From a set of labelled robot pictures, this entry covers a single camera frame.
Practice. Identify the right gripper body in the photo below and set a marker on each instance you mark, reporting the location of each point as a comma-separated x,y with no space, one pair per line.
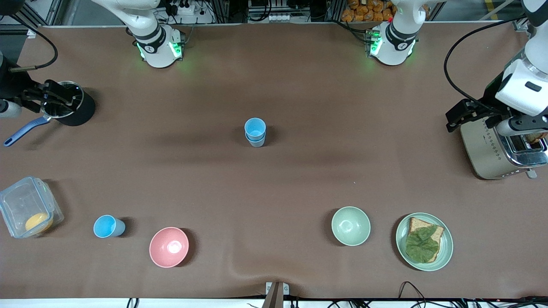
16,87

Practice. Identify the blue plastic cup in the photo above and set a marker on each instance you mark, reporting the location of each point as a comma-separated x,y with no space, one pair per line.
255,127
107,226

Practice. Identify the blue cup with white scrap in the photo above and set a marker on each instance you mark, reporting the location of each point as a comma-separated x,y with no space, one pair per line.
256,143

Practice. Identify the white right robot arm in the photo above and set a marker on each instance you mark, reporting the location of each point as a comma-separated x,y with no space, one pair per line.
156,47

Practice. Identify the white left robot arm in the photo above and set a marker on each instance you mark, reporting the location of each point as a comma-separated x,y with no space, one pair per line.
394,42

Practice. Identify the silver toaster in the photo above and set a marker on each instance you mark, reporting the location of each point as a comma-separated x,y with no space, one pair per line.
488,149

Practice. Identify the dark bread slice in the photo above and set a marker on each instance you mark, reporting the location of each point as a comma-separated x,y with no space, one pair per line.
537,137

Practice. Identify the clear plastic food container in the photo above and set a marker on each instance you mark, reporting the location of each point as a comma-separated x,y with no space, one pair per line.
19,201

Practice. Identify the brown bread slice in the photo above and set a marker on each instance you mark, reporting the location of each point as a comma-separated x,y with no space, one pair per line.
436,233

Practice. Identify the orange round food piece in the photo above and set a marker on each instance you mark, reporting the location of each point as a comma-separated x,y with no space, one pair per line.
37,221

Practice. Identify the pale green plate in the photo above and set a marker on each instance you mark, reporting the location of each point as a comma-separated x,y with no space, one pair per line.
445,248

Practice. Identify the green lettuce leaf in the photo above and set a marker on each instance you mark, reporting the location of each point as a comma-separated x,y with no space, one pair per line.
421,246

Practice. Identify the orange snack bags pile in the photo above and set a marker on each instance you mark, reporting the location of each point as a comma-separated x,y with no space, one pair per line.
368,10

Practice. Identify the pale green bowl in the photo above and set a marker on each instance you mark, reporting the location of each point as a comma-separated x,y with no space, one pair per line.
350,226

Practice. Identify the power strip with black plugs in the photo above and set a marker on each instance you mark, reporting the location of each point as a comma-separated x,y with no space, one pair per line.
182,8

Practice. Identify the pink bowl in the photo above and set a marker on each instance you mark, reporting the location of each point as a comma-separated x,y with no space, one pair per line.
168,247

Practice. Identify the white power strip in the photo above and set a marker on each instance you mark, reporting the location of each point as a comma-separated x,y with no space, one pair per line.
280,17

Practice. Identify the aluminium camera mount post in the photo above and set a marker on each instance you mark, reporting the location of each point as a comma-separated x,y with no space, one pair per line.
276,295

